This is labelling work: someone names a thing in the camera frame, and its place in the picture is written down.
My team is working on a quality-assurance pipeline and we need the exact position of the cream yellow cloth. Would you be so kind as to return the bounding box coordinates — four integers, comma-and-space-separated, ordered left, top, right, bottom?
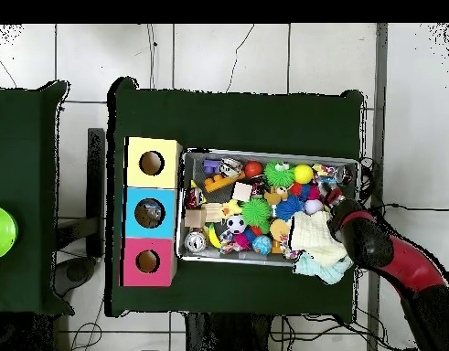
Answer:
289, 210, 349, 269

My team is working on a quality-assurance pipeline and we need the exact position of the mint green cloth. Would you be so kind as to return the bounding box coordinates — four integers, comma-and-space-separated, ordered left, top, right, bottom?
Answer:
293, 251, 355, 286

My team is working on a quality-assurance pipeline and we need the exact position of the clear mesh bin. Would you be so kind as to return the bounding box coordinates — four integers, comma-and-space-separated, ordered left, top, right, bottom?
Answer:
177, 148, 360, 271

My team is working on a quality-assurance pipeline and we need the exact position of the wooden box with three holes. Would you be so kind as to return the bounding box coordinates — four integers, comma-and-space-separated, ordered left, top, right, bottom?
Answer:
121, 136, 184, 288

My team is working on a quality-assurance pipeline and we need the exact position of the white baseball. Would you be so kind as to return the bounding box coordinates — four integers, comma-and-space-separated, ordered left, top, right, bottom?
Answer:
304, 197, 325, 217

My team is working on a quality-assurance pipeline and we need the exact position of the plain yellow ball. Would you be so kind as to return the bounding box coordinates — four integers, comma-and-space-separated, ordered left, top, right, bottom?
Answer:
294, 164, 315, 185

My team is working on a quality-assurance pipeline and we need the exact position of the blue spiky ball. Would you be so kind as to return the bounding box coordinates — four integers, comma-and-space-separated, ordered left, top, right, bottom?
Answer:
274, 194, 305, 223

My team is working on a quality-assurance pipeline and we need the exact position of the green spiky ball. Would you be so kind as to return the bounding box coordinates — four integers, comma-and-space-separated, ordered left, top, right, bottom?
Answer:
241, 198, 273, 231
263, 160, 295, 191

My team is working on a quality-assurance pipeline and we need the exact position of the orange red ball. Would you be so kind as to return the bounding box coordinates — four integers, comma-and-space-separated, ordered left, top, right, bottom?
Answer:
244, 160, 264, 179

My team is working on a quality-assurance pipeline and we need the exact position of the black and white soccer ball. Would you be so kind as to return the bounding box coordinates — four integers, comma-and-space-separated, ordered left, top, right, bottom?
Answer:
226, 214, 247, 235

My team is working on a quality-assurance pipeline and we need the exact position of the crushed silver can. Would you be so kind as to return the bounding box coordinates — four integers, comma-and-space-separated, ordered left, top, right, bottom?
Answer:
219, 158, 246, 181

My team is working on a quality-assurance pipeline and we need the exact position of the dark green table cloth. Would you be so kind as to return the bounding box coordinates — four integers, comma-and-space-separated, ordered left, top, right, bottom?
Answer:
0, 80, 71, 317
106, 76, 366, 319

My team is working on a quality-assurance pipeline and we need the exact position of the bright green bowl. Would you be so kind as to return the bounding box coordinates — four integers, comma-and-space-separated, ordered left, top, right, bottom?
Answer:
0, 204, 19, 261

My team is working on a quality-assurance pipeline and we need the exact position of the black cable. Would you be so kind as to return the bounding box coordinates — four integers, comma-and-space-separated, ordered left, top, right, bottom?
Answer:
361, 200, 449, 219

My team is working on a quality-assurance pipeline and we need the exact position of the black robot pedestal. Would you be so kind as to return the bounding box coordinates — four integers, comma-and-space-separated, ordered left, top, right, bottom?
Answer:
181, 313, 275, 351

